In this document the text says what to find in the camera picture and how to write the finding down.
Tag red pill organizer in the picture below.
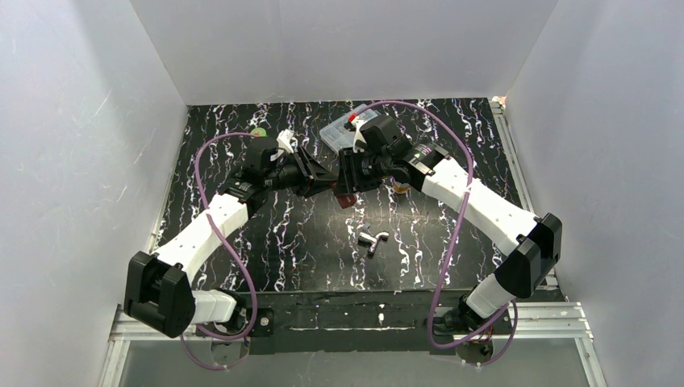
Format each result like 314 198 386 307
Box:
336 193 357 209

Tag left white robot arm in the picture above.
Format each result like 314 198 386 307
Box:
123 137 336 338

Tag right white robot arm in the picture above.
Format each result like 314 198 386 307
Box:
334 114 562 331

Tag clear plastic organizer box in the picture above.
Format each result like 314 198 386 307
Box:
319 104 379 155

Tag orange white pill bottle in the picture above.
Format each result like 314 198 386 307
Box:
392 180 411 194

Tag chrome faucet tap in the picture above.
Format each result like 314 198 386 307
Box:
357 231 389 258

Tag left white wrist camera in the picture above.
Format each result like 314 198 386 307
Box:
270 129 294 161

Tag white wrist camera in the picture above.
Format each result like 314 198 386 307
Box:
270 129 294 161
344 112 367 153

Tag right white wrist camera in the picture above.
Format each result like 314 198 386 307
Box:
344 112 367 153

